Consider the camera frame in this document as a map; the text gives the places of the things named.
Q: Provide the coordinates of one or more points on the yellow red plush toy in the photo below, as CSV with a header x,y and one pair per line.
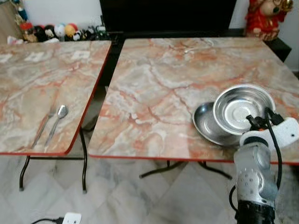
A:
x,y
70,29

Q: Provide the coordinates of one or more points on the shallow stainless steel plate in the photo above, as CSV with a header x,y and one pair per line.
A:
x,y
208,126

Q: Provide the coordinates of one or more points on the red figurine statue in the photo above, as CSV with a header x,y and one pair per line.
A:
x,y
264,18

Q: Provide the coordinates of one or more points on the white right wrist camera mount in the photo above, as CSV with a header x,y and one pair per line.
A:
x,y
285,131

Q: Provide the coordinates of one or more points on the red capped plush toy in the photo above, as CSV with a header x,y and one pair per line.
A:
x,y
27,30

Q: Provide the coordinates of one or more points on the steel spoon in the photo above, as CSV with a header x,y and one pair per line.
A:
x,y
61,112

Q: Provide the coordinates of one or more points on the steel fork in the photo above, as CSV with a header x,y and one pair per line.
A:
x,y
44,126

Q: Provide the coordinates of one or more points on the large marble folding table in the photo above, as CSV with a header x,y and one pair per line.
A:
x,y
163,93

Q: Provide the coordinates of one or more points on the white power strip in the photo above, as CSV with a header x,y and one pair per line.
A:
x,y
72,218

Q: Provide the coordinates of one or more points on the black plush toy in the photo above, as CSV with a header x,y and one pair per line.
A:
x,y
48,32

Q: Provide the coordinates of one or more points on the white round plush toy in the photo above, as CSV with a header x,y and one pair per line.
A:
x,y
60,30

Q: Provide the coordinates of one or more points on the deep stainless steel bowl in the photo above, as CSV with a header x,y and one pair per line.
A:
x,y
240,105

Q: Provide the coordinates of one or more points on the black television screen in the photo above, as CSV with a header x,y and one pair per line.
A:
x,y
168,14

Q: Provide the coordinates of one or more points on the small marble folding table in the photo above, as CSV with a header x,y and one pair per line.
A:
x,y
37,88

